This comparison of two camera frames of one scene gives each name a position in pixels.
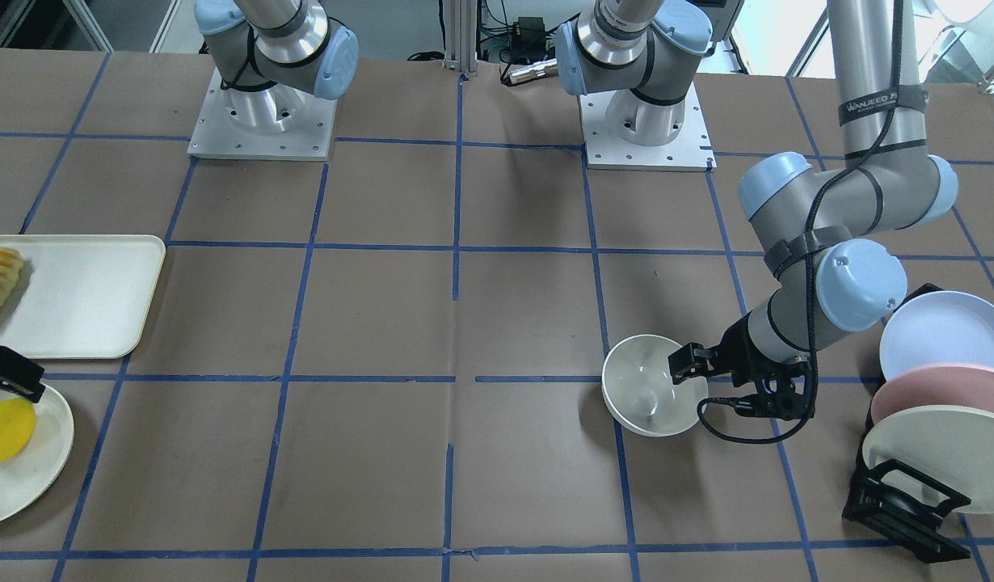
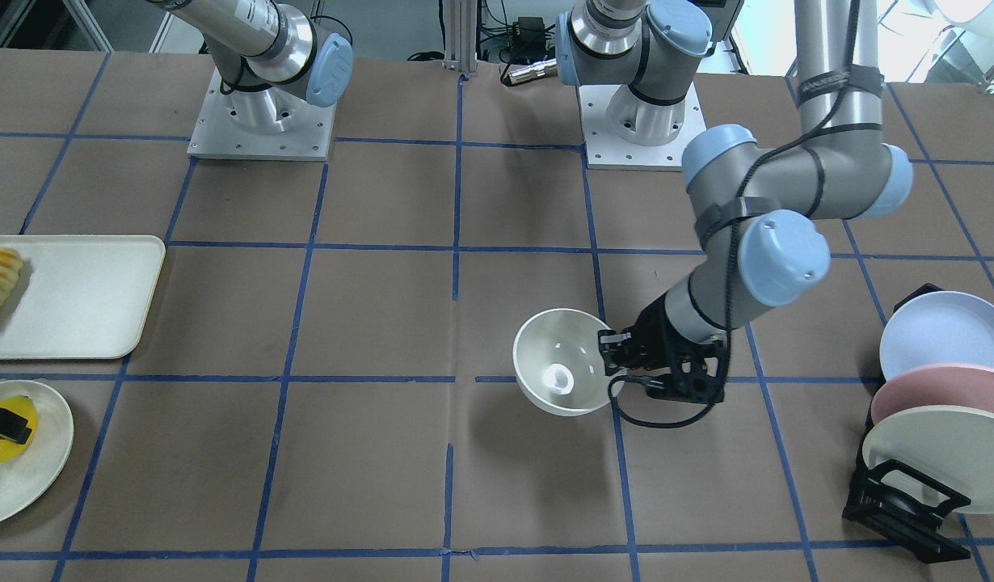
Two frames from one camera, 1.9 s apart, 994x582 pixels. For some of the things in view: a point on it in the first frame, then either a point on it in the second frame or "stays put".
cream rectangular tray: (78, 297) stays put
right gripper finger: (0, 367) -> (3, 423)
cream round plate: (14, 485) stays put
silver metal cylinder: (545, 69) stays put
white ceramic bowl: (638, 392) -> (558, 363)
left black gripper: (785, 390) -> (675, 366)
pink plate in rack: (945, 384) stays put
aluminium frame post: (461, 35) stays put
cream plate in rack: (969, 452) stays put
